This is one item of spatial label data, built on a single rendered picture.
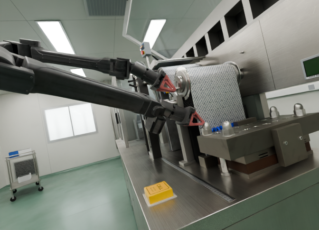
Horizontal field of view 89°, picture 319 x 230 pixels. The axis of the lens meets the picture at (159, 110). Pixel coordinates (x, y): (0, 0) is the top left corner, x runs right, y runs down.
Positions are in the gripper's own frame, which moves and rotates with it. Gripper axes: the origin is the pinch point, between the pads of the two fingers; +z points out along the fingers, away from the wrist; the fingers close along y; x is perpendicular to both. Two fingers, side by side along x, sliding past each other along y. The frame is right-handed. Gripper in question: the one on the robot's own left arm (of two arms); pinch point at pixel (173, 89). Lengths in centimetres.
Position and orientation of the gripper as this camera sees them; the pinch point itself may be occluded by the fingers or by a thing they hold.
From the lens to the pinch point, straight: 72.2
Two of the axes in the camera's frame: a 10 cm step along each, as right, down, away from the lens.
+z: 8.6, 4.5, 2.2
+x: 4.1, -8.9, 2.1
